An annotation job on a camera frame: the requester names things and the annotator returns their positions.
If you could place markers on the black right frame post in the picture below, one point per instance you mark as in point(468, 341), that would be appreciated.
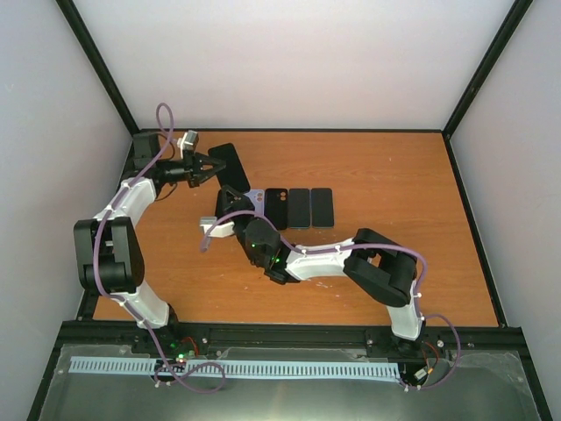
point(504, 34)

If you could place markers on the black phone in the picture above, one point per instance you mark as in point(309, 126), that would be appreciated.
point(233, 175)

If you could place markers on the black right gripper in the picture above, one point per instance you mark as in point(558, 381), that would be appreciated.
point(242, 215)

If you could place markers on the black frame post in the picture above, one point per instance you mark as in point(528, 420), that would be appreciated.
point(82, 34)
point(504, 34)

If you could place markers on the teal phone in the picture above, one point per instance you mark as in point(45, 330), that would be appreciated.
point(299, 209)

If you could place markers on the black left frame post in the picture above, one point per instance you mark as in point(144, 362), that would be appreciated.
point(82, 34)

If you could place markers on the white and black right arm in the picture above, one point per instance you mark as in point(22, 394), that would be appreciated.
point(389, 273)

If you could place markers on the light blue cable duct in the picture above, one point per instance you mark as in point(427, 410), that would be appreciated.
point(244, 369)

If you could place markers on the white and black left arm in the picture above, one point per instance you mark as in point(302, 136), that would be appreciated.
point(108, 255)

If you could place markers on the lilac phone case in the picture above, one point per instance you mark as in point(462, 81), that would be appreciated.
point(257, 197)

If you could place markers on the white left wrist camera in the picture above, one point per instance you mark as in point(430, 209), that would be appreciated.
point(188, 141)

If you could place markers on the phone with lilac case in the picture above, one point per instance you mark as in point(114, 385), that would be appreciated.
point(322, 208)

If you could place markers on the black phone case with ring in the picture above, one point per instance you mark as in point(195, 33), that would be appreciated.
point(276, 207)

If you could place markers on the black frame rail base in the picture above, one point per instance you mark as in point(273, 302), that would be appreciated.
point(376, 341)

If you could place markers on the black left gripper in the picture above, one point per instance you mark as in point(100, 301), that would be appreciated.
point(192, 167)

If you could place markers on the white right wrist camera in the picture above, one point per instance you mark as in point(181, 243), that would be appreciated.
point(212, 229)

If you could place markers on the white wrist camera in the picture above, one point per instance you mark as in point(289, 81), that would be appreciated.
point(212, 229)
point(188, 141)

